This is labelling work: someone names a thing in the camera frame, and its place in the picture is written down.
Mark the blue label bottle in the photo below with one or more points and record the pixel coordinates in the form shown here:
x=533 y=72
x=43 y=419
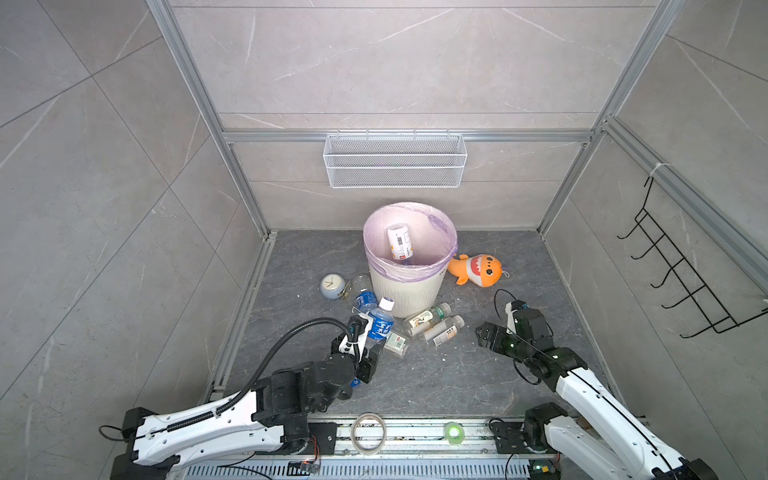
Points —
x=382 y=322
x=365 y=298

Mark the white wire mesh basket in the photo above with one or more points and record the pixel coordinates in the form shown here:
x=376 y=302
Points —
x=358 y=161

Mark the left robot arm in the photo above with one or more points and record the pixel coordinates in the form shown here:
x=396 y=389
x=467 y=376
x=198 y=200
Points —
x=268 y=415

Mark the black wall hook rack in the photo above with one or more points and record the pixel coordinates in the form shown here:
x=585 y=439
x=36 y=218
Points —
x=717 y=318

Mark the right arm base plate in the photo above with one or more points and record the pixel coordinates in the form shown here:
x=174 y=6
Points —
x=518 y=437

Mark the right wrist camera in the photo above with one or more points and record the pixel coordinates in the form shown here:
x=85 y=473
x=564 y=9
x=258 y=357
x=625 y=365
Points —
x=510 y=310

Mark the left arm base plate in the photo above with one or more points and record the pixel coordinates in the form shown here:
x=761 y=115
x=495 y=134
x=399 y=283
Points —
x=322 y=439

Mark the clear bottle yellow label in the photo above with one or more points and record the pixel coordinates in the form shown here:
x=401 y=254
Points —
x=444 y=331

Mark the light blue alarm clock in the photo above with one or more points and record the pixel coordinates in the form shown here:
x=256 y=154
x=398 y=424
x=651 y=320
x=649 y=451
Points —
x=334 y=286

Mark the clear tape roll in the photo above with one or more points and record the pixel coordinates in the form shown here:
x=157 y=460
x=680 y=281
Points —
x=368 y=434

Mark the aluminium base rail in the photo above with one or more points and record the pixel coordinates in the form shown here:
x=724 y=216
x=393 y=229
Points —
x=415 y=449

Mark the orange shark plush toy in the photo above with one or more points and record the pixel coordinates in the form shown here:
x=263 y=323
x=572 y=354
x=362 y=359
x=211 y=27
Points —
x=481 y=270

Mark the pink bin liner bag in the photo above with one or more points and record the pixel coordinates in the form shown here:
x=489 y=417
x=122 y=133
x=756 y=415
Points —
x=433 y=236

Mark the red green label bottle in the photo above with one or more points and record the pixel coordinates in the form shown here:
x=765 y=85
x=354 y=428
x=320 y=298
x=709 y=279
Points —
x=397 y=344

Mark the green tape roll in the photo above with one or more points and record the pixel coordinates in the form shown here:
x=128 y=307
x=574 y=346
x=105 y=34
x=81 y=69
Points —
x=454 y=433

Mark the blue label bottle near bin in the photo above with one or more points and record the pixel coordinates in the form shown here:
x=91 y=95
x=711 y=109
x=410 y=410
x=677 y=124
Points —
x=365 y=298

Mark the white label large bottle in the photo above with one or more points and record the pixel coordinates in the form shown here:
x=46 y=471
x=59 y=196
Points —
x=400 y=243

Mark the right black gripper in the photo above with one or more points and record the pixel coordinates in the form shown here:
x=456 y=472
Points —
x=499 y=332

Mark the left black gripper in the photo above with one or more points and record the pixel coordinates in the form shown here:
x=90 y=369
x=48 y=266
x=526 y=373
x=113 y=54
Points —
x=368 y=367

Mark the crane label green cap bottle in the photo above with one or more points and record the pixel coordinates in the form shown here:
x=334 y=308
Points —
x=424 y=320

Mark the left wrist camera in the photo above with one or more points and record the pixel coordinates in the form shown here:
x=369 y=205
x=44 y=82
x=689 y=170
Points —
x=354 y=340

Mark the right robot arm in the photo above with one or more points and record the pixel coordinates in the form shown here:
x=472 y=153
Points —
x=605 y=440

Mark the cream ribbed trash bin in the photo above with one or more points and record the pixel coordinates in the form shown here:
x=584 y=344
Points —
x=409 y=298

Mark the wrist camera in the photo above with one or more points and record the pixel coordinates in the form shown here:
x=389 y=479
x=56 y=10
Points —
x=510 y=310
x=354 y=340

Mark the blue label bottle front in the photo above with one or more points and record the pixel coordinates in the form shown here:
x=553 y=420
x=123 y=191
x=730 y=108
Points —
x=382 y=322

